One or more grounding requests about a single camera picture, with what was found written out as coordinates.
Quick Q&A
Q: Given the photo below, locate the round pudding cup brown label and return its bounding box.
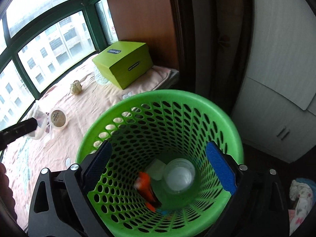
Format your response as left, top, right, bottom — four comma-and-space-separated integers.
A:
48, 108, 68, 130

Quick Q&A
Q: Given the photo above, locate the clear square plastic container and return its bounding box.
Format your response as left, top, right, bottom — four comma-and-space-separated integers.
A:
25, 103, 48, 140

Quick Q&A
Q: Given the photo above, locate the red orange snack wrapper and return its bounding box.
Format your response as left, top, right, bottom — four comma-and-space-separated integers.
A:
134, 172, 162, 212

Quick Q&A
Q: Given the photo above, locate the clear round plastic bowl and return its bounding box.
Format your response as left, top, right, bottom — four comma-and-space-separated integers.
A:
162, 158, 196, 194

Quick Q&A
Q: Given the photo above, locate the crumpled white tissue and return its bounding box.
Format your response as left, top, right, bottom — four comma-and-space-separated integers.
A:
70, 80, 83, 95

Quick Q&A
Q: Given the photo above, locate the white styrofoam block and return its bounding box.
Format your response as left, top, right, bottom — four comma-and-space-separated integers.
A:
145, 158, 166, 181

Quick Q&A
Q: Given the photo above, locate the white wardrobe cabinet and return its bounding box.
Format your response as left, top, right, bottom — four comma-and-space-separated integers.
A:
232, 0, 315, 163

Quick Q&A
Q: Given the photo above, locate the person left hand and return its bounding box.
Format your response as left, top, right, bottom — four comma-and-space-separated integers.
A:
0, 163, 17, 221

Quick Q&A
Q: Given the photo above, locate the green plastic mesh wastebasket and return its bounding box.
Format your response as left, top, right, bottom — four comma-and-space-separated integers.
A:
76, 90, 244, 236

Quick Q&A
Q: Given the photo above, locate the floral cloth bundle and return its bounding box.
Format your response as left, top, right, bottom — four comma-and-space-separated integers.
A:
289, 178, 315, 235

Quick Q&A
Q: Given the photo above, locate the green window frame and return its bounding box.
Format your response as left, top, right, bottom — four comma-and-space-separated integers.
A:
1, 0, 117, 129

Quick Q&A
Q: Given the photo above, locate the lime green cardboard box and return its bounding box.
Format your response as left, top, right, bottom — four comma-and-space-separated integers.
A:
92, 41, 153, 89

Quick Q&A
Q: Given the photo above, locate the brown wooden cabinet panel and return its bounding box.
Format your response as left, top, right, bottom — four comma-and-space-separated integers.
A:
107, 0, 179, 70

